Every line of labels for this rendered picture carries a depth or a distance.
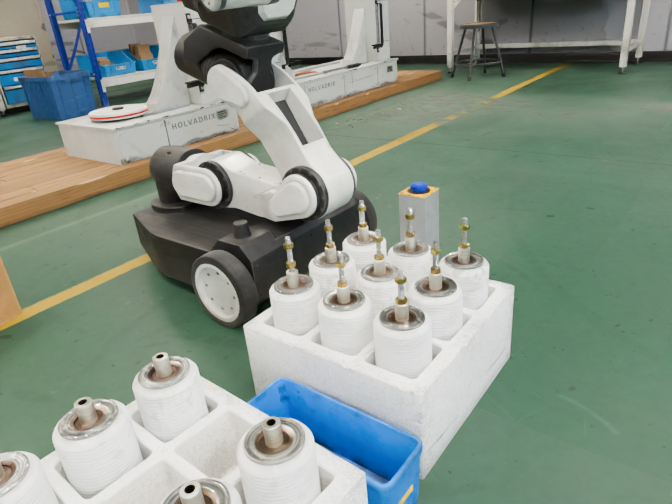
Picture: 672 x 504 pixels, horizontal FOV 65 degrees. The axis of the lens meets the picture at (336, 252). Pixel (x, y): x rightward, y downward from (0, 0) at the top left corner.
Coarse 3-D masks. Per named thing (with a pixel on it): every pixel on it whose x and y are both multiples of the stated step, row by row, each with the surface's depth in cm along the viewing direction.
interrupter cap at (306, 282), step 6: (300, 276) 103; (306, 276) 102; (276, 282) 101; (282, 282) 101; (300, 282) 101; (306, 282) 100; (312, 282) 100; (276, 288) 99; (282, 288) 99; (288, 288) 99; (294, 288) 99; (300, 288) 98; (306, 288) 98; (288, 294) 97; (294, 294) 97
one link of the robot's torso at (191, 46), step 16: (192, 32) 134; (208, 32) 130; (224, 32) 128; (176, 48) 142; (192, 48) 136; (208, 48) 133; (224, 48) 129; (240, 48) 126; (256, 48) 127; (272, 48) 131; (176, 64) 144; (192, 64) 139; (256, 64) 130; (256, 80) 132; (272, 80) 137
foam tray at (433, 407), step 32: (512, 288) 107; (256, 320) 104; (480, 320) 97; (256, 352) 103; (288, 352) 97; (320, 352) 92; (448, 352) 89; (480, 352) 98; (256, 384) 108; (320, 384) 95; (352, 384) 89; (384, 384) 84; (416, 384) 83; (448, 384) 88; (480, 384) 102; (384, 416) 87; (416, 416) 83; (448, 416) 91
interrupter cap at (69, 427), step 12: (72, 408) 73; (96, 408) 73; (108, 408) 72; (60, 420) 71; (72, 420) 71; (96, 420) 71; (108, 420) 70; (60, 432) 69; (72, 432) 69; (84, 432) 68; (96, 432) 68
